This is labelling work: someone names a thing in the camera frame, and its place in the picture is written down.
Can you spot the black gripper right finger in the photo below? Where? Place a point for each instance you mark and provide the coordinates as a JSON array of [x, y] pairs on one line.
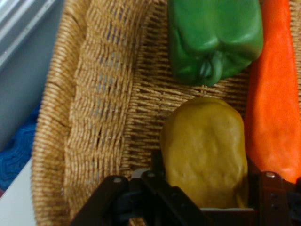
[[275, 200]]

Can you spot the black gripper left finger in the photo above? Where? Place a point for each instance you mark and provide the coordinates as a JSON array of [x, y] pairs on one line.
[[131, 200]]

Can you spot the brown potato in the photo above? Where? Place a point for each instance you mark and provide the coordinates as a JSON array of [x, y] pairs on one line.
[[204, 153]]

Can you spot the orange carrot with green leaves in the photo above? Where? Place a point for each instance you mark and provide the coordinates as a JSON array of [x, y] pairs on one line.
[[272, 106]]

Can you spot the blue knitted cloth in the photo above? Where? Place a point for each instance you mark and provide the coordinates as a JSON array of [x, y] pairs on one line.
[[16, 153]]

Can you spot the green bell pepper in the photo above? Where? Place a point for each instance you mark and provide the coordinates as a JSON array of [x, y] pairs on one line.
[[211, 40]]

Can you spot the aluminium frame rail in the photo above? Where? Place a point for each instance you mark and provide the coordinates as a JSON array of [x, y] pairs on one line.
[[21, 26]]

